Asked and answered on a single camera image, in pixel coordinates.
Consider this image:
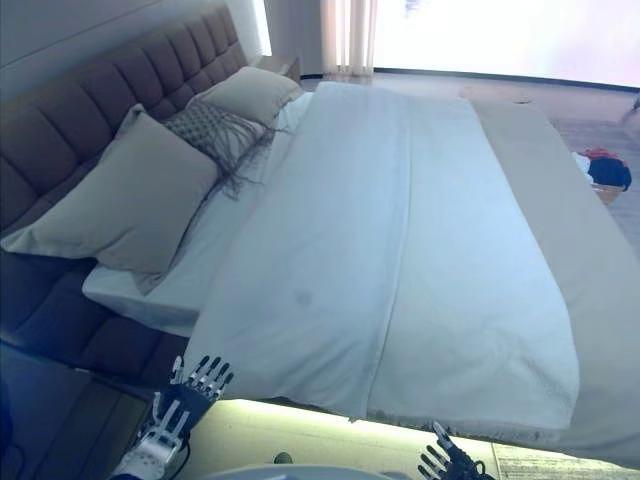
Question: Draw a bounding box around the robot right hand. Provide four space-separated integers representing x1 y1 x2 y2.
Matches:
417 420 489 480

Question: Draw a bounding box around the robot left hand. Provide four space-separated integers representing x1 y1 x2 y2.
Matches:
144 353 235 446

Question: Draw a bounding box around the white duvet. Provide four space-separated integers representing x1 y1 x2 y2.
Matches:
187 80 581 421

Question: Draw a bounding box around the beige bed runner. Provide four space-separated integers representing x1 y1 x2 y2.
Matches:
469 97 640 469

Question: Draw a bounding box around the wooden nightstand with doors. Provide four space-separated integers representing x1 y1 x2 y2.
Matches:
0 339 156 480

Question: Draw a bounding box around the large beige pillow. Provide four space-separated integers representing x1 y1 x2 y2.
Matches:
0 103 221 296

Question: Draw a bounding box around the grey fringed woven cushion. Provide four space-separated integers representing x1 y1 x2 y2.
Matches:
162 97 296 204

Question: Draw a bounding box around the tan laundry basket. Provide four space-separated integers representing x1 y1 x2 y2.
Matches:
592 182 626 206

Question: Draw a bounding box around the tufted upholstered headboard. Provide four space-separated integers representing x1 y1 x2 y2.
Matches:
0 0 249 236

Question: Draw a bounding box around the small beige pillow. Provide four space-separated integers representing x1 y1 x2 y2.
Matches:
187 65 301 129

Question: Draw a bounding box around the black garment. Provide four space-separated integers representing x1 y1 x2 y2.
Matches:
587 158 632 192

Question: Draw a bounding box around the pale pleated curtain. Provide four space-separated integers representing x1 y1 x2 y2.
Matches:
319 0 379 76

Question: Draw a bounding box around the glowing wall light strip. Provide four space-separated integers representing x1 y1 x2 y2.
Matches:
252 0 274 64

